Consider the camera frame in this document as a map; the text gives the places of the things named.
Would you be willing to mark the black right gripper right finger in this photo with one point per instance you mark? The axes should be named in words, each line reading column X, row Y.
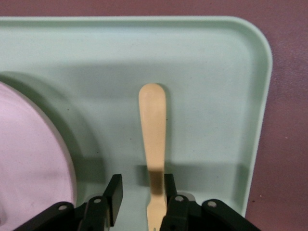
column 175, row 211

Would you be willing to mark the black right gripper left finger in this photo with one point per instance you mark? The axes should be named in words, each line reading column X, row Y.
column 113, row 199

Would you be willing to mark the yellow plastic fork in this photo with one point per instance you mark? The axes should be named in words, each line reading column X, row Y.
column 154, row 125

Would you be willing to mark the beige round plate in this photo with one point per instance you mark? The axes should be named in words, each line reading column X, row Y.
column 29, row 149

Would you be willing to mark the light green rectangular tray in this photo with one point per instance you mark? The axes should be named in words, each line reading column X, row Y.
column 204, row 96

